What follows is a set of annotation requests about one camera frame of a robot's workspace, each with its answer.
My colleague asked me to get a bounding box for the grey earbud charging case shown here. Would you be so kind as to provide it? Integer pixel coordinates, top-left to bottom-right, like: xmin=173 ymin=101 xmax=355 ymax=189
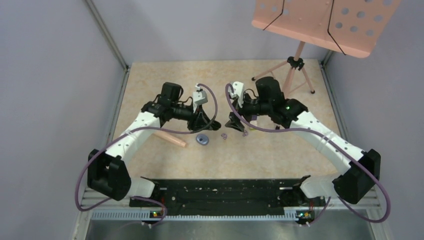
xmin=195 ymin=133 xmax=210 ymax=146

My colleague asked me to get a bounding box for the purple cable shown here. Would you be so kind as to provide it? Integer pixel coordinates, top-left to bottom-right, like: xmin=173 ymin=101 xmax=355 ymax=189
xmin=74 ymin=83 xmax=220 ymax=229
xmin=225 ymin=82 xmax=392 ymax=227

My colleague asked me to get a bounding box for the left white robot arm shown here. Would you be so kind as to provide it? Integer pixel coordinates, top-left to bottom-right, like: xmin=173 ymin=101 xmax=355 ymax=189
xmin=86 ymin=82 xmax=221 ymax=207

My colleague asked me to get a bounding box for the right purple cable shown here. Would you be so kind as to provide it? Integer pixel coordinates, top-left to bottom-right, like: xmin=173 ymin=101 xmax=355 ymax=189
xmin=225 ymin=82 xmax=392 ymax=227

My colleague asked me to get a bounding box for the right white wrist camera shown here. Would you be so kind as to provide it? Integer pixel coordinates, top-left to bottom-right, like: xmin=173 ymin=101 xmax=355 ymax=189
xmin=228 ymin=81 xmax=245 ymax=100

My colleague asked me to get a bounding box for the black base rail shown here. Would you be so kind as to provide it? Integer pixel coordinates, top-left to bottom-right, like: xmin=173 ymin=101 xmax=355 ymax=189
xmin=129 ymin=178 xmax=327 ymax=218

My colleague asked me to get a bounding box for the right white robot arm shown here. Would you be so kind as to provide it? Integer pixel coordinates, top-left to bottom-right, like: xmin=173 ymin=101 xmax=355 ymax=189
xmin=225 ymin=76 xmax=381 ymax=206

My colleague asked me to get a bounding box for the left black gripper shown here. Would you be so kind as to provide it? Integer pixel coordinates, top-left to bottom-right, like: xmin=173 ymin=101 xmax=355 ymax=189
xmin=171 ymin=101 xmax=213 ymax=131

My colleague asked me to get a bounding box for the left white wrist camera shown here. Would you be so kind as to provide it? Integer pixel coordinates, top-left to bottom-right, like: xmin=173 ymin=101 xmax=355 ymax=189
xmin=192 ymin=84 xmax=208 ymax=109

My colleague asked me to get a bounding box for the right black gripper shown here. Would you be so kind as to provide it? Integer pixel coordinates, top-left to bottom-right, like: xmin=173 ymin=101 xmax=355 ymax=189
xmin=225 ymin=91 xmax=272 ymax=132

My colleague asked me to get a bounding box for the purple and cream block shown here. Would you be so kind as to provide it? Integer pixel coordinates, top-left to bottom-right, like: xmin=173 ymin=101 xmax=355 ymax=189
xmin=249 ymin=115 xmax=258 ymax=131

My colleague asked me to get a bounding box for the pink tapered wooden leg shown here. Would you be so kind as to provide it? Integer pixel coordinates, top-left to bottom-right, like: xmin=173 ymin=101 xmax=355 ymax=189
xmin=154 ymin=131 xmax=187 ymax=148

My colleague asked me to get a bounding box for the pink music stand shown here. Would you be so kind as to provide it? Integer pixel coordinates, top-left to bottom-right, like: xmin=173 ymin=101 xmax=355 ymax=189
xmin=252 ymin=0 xmax=401 ymax=96

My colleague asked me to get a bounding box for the black earbud charging case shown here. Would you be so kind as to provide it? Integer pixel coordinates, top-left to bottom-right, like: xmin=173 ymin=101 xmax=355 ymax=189
xmin=210 ymin=120 xmax=222 ymax=131

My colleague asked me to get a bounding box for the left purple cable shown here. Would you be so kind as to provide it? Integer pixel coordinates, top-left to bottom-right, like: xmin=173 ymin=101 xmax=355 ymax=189
xmin=74 ymin=83 xmax=220 ymax=229

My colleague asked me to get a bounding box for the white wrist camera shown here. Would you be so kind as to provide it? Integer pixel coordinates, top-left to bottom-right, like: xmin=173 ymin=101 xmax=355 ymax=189
xmin=228 ymin=81 xmax=245 ymax=100
xmin=192 ymin=84 xmax=208 ymax=109

